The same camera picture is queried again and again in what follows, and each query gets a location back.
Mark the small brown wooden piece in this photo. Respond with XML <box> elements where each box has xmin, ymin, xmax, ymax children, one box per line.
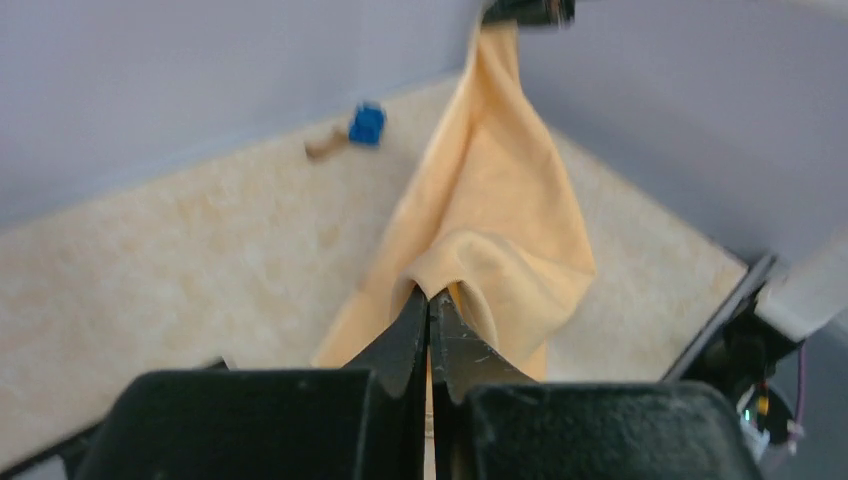
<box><xmin>304</xmin><ymin>128</ymin><xmax>350</xmax><ymax>161</ymax></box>

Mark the blue toy car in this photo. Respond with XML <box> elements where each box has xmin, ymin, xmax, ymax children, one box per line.
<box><xmin>348</xmin><ymin>102</ymin><xmax>386</xmax><ymax>148</ymax></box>

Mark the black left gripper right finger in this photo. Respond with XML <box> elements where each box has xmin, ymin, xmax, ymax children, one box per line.
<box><xmin>429</xmin><ymin>291</ymin><xmax>534</xmax><ymax>479</ymax></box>

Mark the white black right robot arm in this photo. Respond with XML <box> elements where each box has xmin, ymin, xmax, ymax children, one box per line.
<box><xmin>662</xmin><ymin>240</ymin><xmax>847</xmax><ymax>459</ymax></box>

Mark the orange cloth napkin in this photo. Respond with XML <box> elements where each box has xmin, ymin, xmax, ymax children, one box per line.
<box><xmin>312</xmin><ymin>24</ymin><xmax>596</xmax><ymax>380</ymax></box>

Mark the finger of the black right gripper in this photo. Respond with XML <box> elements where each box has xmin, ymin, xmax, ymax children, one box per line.
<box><xmin>481</xmin><ymin>0</ymin><xmax>575</xmax><ymax>27</ymax></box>

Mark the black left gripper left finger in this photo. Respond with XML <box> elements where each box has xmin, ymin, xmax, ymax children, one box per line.
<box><xmin>345</xmin><ymin>287</ymin><xmax>429</xmax><ymax>479</ymax></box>

